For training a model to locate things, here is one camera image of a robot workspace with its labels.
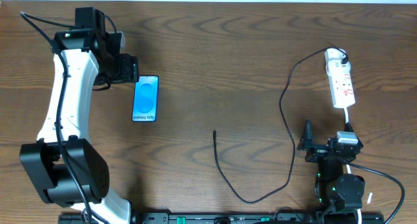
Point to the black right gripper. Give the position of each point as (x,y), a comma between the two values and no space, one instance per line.
(324,148)

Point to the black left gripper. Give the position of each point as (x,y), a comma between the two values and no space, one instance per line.
(131,68)

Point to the blue Samsung Galaxy smartphone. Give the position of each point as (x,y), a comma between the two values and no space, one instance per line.
(145,103)

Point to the white USB charger plug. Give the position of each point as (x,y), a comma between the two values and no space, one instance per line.
(336,53)

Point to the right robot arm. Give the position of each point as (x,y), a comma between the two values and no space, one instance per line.
(339,192)

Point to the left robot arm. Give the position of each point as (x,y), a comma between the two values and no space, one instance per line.
(62,164)

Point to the white power strip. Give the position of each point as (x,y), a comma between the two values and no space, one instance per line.
(340,82)

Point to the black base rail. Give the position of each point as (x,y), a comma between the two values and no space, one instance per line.
(281,217)

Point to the small white paper scrap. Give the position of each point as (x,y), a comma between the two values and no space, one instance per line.
(369,197)

